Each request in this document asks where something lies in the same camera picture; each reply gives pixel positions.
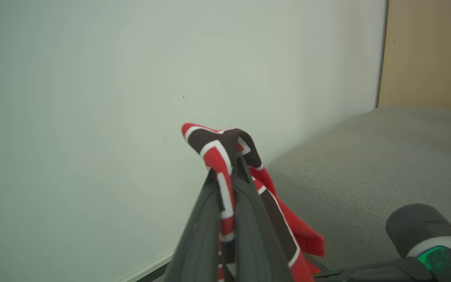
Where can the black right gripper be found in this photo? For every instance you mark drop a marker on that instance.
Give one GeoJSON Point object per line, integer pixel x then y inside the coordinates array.
{"type": "Point", "coordinates": [386, 273]}

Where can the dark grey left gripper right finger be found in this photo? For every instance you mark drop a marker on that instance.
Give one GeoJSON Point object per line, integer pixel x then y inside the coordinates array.
{"type": "Point", "coordinates": [255, 243]}

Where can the red black white garment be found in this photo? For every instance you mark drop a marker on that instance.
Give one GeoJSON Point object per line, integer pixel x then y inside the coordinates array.
{"type": "Point", "coordinates": [215, 156]}

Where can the grey fabric sofa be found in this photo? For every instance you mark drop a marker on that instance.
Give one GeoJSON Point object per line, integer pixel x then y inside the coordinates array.
{"type": "Point", "coordinates": [366, 164]}

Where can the white baseboard strip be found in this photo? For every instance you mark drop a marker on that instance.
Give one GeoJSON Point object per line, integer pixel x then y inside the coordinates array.
{"type": "Point", "coordinates": [151, 269]}

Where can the beige wooden panel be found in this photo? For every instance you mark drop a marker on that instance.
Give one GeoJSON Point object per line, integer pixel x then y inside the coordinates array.
{"type": "Point", "coordinates": [429, 55]}

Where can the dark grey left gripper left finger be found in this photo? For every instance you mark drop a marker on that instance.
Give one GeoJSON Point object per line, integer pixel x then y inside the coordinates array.
{"type": "Point", "coordinates": [200, 243]}

